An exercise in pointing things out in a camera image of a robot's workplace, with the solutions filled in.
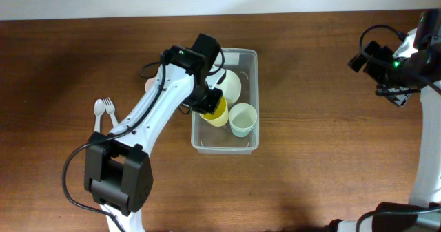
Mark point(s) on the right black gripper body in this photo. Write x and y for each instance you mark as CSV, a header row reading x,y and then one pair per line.
x,y
392,77

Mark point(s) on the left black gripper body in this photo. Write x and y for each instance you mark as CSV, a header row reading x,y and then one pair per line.
x,y
204,98

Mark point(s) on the yellow plastic cup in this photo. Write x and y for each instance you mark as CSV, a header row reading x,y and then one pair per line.
x,y
220,117

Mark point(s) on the white plastic bowl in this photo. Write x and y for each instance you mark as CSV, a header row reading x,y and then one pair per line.
x,y
231,87

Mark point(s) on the white plastic cup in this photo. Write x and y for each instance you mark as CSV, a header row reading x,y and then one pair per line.
x,y
243,117

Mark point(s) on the green plastic cup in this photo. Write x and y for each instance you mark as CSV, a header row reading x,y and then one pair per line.
x,y
241,132

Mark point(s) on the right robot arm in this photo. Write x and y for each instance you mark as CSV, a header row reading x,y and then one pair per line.
x,y
422,213

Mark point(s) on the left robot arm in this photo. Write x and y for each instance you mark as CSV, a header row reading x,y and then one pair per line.
x,y
118,172

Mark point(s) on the clear plastic storage container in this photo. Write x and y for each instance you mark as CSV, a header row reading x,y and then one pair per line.
x,y
208,139

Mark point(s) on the pink plastic cup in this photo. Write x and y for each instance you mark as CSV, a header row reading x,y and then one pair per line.
x,y
149,83

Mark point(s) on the grey plastic fork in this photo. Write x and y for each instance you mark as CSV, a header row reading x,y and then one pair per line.
x,y
110,109

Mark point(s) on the grey plastic spoon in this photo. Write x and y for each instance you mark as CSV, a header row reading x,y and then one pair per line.
x,y
99,108

